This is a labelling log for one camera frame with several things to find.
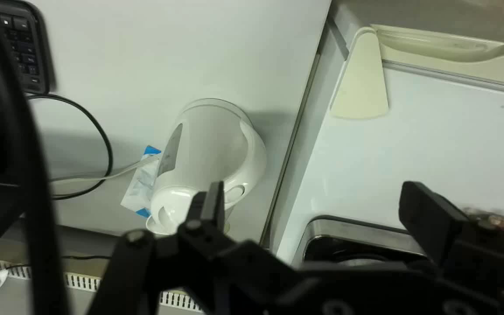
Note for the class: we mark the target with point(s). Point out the white mini fridge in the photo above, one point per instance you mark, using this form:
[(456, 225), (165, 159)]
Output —
[(438, 140)]

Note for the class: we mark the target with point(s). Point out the black computer keyboard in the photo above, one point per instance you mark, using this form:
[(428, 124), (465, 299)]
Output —
[(25, 52)]

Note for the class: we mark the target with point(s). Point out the cream fridge corner tab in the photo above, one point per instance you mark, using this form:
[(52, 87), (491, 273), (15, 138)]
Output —
[(361, 80)]

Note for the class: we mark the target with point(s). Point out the white electric kettle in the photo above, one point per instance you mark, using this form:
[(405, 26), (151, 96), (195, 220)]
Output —
[(211, 140)]

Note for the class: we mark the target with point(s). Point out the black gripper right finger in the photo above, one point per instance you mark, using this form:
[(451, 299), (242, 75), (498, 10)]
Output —
[(430, 218)]

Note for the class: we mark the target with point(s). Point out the blue and white packet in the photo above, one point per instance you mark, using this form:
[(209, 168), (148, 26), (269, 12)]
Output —
[(141, 185)]

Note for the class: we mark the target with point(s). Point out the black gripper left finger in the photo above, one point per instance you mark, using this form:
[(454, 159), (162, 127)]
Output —
[(211, 203)]

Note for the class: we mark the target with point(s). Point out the black and silver coffeemaker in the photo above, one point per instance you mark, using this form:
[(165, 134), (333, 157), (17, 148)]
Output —
[(346, 227)]

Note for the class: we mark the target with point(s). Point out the white baseboard heater grille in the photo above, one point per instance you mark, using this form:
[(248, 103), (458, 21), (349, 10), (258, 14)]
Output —
[(80, 281)]

